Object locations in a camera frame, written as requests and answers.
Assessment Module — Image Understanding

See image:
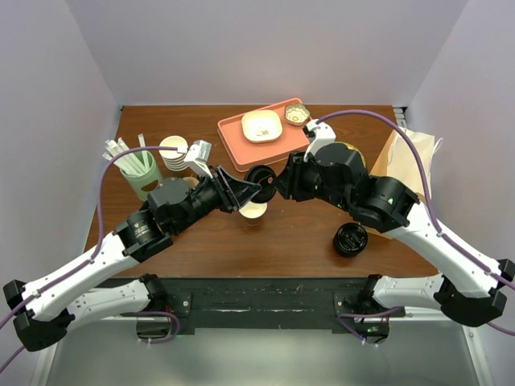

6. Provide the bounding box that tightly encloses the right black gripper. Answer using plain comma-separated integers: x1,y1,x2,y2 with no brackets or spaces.
271,149,352,211

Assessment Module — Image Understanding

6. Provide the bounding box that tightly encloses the purple cable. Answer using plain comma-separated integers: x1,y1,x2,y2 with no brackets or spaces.
313,110,515,349
0,146,180,383

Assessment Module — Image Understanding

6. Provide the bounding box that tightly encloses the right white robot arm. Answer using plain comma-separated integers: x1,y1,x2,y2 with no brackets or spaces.
274,142,514,326

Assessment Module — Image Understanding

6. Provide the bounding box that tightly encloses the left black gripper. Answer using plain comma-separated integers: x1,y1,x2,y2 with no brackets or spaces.
172,165,262,234

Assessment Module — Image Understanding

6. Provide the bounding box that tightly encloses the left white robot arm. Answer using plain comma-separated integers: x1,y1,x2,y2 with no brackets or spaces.
3,166,262,351

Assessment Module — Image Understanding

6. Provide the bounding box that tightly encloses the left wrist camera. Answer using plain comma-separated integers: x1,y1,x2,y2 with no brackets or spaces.
184,140,212,179

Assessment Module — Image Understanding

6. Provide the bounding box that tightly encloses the brown paper bag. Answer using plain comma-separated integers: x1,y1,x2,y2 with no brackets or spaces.
368,125,443,242

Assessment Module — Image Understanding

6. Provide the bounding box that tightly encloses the stack of black lids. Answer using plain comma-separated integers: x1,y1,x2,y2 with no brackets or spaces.
332,223,369,258

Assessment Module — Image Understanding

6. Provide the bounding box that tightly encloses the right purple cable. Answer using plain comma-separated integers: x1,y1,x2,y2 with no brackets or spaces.
313,110,515,349

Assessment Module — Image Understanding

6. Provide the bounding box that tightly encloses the cardboard cup carrier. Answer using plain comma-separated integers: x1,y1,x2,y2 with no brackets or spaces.
182,176,200,189

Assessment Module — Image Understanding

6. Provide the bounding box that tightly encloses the stack of paper cups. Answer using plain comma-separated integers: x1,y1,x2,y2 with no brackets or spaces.
159,135,188,171

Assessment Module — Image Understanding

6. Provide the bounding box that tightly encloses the round woven yellow coaster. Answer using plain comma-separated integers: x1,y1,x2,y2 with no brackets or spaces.
341,142,366,168

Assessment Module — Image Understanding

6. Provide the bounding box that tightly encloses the black coffee cup lid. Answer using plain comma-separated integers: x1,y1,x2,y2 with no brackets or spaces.
245,165,277,203

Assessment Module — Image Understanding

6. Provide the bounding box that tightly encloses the small floral bowl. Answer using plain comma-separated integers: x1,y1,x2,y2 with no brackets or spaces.
284,103,311,126

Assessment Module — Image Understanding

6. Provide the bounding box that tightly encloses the green straw holder cup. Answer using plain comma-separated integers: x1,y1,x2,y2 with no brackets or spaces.
120,150,163,201

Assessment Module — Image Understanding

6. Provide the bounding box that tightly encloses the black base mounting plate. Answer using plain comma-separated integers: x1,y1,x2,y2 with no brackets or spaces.
119,277,403,335

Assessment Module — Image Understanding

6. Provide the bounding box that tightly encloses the wrapped white straw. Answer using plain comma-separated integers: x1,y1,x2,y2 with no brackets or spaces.
102,152,136,176
105,140,128,163
117,138,146,175

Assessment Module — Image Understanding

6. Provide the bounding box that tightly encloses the cream square plate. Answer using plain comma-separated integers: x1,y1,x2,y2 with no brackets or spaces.
241,109,282,143

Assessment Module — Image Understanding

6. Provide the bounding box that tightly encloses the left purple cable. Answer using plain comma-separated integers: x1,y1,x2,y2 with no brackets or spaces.
0,146,180,383

